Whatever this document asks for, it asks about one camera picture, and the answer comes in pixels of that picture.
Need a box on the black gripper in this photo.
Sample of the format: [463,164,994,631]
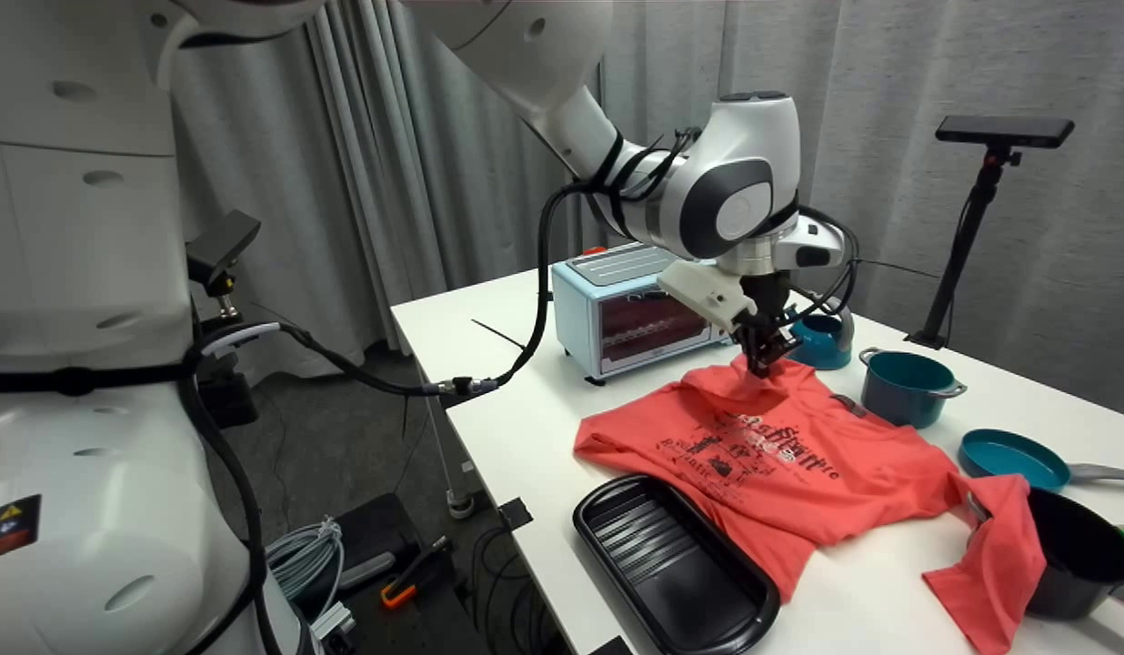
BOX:
[731,268,798,384]

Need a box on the orange printed shirt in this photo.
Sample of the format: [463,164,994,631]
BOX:
[571,355,1050,655]

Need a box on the teal toy kettle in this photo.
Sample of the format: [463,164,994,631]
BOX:
[787,306,859,375]

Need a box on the light blue toaster oven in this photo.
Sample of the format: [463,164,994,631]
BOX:
[550,236,736,385]

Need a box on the black ridged grill tray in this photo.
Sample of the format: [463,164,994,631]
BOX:
[571,471,787,655]

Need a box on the teal shallow pan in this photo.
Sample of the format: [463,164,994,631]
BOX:
[952,427,1124,500]

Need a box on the metal table leg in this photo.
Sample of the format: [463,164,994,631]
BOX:
[417,397,481,523]

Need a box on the black floor box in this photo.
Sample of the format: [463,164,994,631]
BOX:
[333,489,423,575]

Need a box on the black clamp device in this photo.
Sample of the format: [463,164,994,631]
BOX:
[180,213,265,306]

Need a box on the wrist camera mount block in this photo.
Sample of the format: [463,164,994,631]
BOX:
[655,254,758,329]

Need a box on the teal pot with grey handles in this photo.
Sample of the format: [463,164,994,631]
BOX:
[855,345,971,431]

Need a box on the black camera stand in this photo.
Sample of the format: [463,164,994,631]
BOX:
[901,142,1027,355]

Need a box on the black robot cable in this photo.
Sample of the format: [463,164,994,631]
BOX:
[194,128,708,413]

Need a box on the black stereo camera bar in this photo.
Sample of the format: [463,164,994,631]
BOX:
[936,112,1079,153]

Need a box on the orange handled tool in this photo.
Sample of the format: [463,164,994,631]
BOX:
[373,534,458,611]

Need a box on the grey cable bundle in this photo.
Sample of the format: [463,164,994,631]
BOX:
[265,516,355,649]

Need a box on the thick black cable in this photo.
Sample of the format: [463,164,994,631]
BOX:
[173,350,279,655]

